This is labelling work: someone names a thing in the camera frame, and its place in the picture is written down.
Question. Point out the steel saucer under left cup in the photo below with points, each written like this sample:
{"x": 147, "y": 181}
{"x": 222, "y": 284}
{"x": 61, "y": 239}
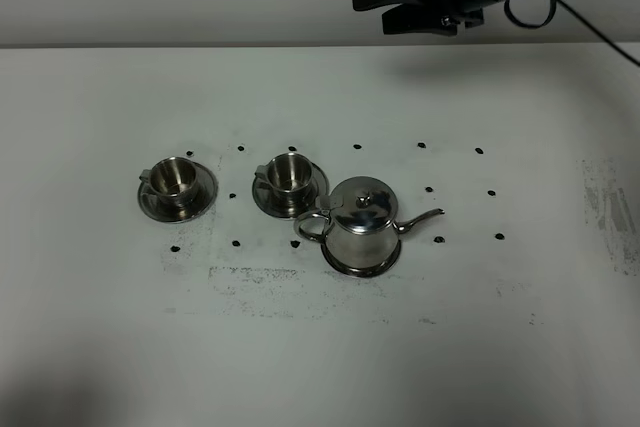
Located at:
{"x": 205, "y": 198}

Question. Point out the stainless steel teapot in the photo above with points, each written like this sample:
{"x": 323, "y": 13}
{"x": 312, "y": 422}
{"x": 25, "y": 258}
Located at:
{"x": 358, "y": 222}

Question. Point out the steel teacup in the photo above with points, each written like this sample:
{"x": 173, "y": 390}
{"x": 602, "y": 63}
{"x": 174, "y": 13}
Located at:
{"x": 174, "y": 181}
{"x": 288, "y": 177}

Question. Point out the steel right teacup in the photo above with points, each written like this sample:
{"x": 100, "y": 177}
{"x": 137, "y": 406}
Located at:
{"x": 288, "y": 177}

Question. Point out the steel saucer under right cup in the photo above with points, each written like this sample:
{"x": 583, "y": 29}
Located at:
{"x": 270, "y": 204}

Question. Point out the steel teapot saucer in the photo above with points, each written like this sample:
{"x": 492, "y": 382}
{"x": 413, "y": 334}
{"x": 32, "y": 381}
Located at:
{"x": 363, "y": 272}

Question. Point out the steel saucer under cup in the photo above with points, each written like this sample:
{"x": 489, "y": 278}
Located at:
{"x": 205, "y": 198}
{"x": 270, "y": 204}

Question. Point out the steel left teacup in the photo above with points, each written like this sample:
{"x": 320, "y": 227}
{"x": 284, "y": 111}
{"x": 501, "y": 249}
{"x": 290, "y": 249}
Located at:
{"x": 174, "y": 181}

